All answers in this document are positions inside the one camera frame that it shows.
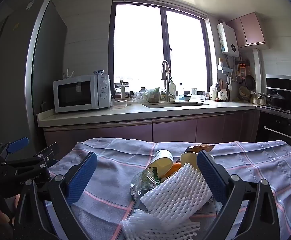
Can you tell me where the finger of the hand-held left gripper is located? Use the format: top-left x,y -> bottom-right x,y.
1,142 -> 61,173
0,137 -> 30,164

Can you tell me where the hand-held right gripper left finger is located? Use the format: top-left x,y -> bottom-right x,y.
13,151 -> 98,240

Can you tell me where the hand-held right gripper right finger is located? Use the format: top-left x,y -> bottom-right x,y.
197,150 -> 282,240

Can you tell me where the gold snack bag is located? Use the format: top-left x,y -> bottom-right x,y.
185,143 -> 216,154

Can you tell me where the orange peel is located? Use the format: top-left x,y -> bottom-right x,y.
170,162 -> 184,175

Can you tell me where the white foam fruit net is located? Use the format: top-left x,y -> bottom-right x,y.
140,163 -> 213,218

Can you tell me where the white paper cup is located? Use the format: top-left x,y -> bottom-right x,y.
148,149 -> 174,177

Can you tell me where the green clear snack wrapper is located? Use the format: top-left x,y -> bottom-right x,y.
130,167 -> 162,202

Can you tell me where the pale yellow fruit piece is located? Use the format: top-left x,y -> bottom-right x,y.
180,151 -> 215,168

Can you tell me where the grey checked cloth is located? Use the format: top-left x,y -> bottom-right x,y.
46,137 -> 291,240

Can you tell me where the white microwave oven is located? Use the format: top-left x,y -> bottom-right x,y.
53,74 -> 111,113

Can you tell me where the grey refrigerator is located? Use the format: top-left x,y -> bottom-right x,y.
0,0 -> 68,162

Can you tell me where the pink kitchen counter cabinet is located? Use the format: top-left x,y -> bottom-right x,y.
37,99 -> 261,153

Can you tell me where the crumpled white tissue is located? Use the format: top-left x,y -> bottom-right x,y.
120,208 -> 201,240

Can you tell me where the steel sink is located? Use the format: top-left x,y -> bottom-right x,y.
141,101 -> 212,109

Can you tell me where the clear plastic container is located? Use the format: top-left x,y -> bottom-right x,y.
110,99 -> 128,110

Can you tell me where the black built-in oven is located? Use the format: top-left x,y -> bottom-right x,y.
256,109 -> 291,153

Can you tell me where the stack of bowls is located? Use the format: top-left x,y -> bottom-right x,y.
239,86 -> 251,101

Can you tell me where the white soap bottle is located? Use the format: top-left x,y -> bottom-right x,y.
168,79 -> 176,102

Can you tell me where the steel kitchen faucet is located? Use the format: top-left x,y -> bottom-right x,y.
162,60 -> 173,103

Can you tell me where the black cooking pot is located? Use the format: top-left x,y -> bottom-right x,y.
258,90 -> 286,107

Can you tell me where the clear bag of vegetables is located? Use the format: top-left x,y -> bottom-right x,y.
132,87 -> 161,103

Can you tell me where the black frying pan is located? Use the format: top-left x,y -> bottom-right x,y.
244,73 -> 256,89

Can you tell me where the brown rag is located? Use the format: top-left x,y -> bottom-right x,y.
161,61 -> 171,81

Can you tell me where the white water heater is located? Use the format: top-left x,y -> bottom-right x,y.
216,22 -> 240,54

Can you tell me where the dark framed window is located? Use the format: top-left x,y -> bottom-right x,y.
109,0 -> 218,101

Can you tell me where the white wall shelf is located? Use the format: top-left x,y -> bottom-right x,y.
217,58 -> 233,74

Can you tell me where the pink wall cabinet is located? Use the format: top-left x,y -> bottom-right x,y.
226,12 -> 270,49

